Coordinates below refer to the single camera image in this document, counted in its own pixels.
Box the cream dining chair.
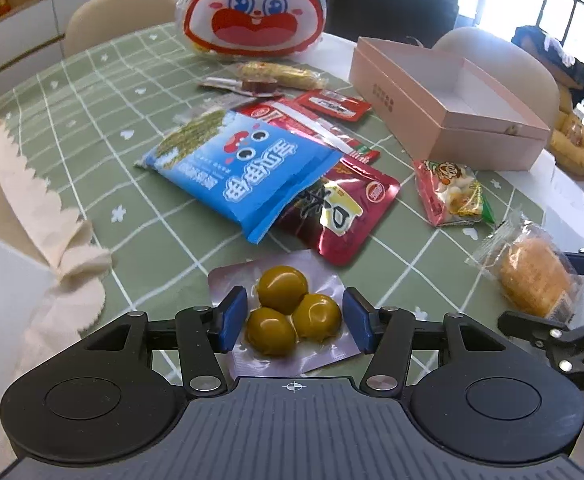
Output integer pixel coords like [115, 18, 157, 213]
[63, 0, 180, 58]
[432, 26, 560, 131]

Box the green olives vacuum packet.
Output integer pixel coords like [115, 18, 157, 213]
[207, 250, 368, 381]

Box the red and green snack packet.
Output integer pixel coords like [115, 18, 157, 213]
[412, 159, 497, 228]

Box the red and white snack packet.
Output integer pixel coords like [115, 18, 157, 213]
[236, 100, 383, 163]

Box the rabbit face snack bag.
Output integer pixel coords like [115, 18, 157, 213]
[173, 0, 329, 57]

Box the clear bread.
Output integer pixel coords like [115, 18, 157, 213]
[464, 210, 584, 321]

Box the white sideboard cabinet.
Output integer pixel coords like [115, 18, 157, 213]
[0, 0, 193, 91]

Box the pink cardboard box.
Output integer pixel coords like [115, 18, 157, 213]
[348, 36, 553, 173]

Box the green checked tablecloth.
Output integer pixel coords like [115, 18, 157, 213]
[0, 20, 548, 396]

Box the yellow snack stick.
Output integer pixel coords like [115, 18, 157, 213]
[235, 61, 328, 91]

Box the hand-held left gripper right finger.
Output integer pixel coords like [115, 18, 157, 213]
[342, 286, 508, 397]

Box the yellow soft object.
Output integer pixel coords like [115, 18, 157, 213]
[547, 85, 584, 178]

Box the small stick snack packet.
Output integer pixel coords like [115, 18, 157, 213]
[199, 76, 285, 97]

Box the dark red snack packet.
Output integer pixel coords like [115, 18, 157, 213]
[272, 156, 402, 267]

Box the white leaf print tablecloth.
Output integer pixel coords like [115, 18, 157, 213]
[317, 30, 584, 461]

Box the small red sachet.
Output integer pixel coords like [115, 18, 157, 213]
[294, 88, 373, 122]

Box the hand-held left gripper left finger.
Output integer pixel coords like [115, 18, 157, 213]
[79, 286, 249, 397]

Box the blue snack packet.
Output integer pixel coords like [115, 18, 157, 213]
[134, 107, 345, 245]

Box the black counter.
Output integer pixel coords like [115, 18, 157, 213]
[329, 0, 465, 43]

